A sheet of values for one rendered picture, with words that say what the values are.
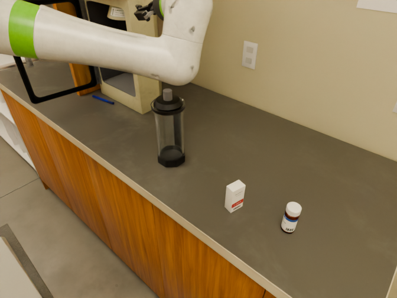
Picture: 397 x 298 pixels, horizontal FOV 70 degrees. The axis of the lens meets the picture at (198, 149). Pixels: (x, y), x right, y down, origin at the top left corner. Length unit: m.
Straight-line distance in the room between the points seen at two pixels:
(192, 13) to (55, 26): 0.29
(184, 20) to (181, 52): 0.07
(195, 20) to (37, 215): 1.93
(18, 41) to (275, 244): 0.76
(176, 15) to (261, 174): 0.58
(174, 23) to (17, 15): 0.32
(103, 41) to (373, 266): 0.83
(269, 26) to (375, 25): 0.38
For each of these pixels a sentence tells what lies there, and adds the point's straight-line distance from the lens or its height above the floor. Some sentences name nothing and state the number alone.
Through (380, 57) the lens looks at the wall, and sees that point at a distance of 1.16.
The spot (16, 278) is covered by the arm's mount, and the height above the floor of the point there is 1.06.
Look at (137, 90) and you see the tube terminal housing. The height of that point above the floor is 1.06.
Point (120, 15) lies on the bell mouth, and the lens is 1.26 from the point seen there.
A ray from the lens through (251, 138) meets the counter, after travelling 1.16.
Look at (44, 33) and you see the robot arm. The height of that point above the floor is 1.42.
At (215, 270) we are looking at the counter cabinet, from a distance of 0.97.
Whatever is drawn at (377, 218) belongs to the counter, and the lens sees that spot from 0.99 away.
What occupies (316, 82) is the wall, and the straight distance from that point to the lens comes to 1.25.
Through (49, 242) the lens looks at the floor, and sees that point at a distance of 2.15.
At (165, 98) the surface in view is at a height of 1.19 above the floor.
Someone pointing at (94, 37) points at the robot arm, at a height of 1.41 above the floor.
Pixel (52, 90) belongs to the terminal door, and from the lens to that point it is 1.44.
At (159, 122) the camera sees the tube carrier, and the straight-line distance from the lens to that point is 0.91.
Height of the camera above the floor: 1.59
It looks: 37 degrees down
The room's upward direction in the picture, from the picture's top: 1 degrees clockwise
